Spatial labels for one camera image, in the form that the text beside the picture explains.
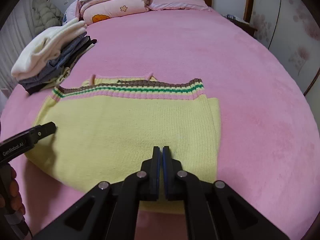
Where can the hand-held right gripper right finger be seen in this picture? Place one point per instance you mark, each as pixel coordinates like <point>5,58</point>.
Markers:
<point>167,165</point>

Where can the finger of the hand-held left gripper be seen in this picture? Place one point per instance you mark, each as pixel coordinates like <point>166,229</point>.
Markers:
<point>45,130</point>

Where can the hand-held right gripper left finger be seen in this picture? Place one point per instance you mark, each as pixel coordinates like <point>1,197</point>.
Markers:
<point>158,165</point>

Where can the yellow knit cardigan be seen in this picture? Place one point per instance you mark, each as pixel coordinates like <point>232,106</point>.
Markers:
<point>130,130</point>

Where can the person's left hand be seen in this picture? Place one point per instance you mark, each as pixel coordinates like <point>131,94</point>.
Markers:
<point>17,195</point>

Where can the pale yellow folded garment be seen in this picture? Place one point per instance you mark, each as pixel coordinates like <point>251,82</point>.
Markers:
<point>62,76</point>

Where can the grey-blue folded pants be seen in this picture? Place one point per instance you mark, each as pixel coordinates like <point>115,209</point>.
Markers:
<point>57,66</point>

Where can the white fleece folded garment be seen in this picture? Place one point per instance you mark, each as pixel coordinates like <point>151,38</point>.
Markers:
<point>42,47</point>

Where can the white curtain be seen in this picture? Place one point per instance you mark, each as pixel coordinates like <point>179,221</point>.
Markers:
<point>15,50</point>

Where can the black folded garment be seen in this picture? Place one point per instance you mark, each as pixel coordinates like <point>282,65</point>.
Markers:
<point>80,48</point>

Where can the pink bed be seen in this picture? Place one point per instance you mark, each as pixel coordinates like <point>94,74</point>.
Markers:
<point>200,67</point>

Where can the green puffer jacket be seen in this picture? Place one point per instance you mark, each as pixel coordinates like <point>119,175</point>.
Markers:
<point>46,13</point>

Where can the white printed cushion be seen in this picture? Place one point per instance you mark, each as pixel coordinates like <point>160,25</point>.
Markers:
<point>71,13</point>

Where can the pink folded quilt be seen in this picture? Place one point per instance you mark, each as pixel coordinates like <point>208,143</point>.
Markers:
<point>115,11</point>

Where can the wooden nightstand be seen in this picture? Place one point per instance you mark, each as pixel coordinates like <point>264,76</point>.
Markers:
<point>246,26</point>

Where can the white papers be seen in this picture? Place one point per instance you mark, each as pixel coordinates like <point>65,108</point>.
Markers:
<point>233,18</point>

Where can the pink pillow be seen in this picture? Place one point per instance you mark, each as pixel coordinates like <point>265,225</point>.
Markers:
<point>177,2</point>

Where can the floral sliding wardrobe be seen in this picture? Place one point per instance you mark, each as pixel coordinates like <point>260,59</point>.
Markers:
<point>287,30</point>

